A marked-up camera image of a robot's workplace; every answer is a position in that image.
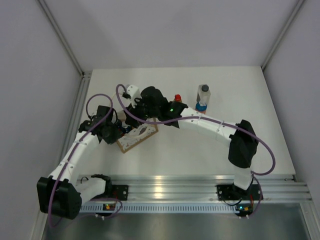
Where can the aluminium right corner post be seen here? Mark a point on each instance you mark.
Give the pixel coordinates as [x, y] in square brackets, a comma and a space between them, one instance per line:
[285, 27]

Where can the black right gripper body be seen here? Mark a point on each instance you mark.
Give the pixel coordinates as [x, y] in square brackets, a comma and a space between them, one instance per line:
[141, 109]

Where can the dark blue pump bottle front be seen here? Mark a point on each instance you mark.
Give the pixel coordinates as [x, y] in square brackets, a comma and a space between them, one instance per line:
[126, 129]

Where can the clear square bottle dark cap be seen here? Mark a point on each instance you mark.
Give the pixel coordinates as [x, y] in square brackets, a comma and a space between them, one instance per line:
[203, 94]

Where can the white slotted cable duct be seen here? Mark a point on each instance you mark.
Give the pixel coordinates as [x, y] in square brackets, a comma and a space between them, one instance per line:
[134, 208]

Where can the yellow liquid bottle red cap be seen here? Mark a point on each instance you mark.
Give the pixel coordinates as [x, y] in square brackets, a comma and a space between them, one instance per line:
[178, 98]

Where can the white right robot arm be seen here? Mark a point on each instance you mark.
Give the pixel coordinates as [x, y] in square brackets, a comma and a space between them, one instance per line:
[240, 138]

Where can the teal blue pump bottle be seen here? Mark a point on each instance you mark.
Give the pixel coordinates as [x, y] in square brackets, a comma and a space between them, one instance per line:
[201, 108]

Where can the canvas and burlap tote bag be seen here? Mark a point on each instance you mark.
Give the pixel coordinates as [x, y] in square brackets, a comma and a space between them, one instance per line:
[136, 136]

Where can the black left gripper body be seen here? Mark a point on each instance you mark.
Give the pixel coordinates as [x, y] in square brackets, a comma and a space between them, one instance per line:
[113, 133]

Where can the aluminium left corner post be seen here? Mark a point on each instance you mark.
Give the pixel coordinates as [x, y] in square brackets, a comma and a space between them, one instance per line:
[60, 35]

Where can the aluminium front rail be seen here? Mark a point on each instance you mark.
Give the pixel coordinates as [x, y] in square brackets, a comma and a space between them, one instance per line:
[174, 189]

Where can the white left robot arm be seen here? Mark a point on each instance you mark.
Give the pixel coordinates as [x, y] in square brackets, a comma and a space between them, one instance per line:
[59, 194]

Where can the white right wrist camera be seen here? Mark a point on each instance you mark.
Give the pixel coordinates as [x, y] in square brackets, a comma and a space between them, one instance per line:
[132, 93]

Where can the aluminium corner post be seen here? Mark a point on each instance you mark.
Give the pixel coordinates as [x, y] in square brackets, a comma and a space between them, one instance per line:
[285, 27]
[60, 35]

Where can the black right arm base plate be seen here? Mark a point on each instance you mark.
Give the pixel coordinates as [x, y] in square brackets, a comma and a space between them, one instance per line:
[230, 192]

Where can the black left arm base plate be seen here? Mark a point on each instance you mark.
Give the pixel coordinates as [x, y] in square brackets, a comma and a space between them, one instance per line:
[120, 192]

